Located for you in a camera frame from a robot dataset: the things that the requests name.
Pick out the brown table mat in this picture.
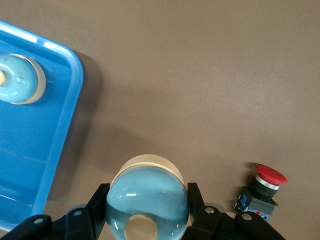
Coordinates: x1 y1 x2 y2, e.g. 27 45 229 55
0 0 320 240

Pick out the light blue call bell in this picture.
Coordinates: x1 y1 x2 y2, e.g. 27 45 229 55
0 53 47 105
105 154 190 240

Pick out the red pushbutton black body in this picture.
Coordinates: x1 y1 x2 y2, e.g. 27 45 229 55
233 163 288 223

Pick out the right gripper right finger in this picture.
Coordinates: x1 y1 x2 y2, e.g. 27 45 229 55
183 182 287 240

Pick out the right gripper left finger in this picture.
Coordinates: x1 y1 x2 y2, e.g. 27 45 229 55
0 183 111 240

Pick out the blue plastic tray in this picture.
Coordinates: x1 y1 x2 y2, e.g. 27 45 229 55
0 19 84 232

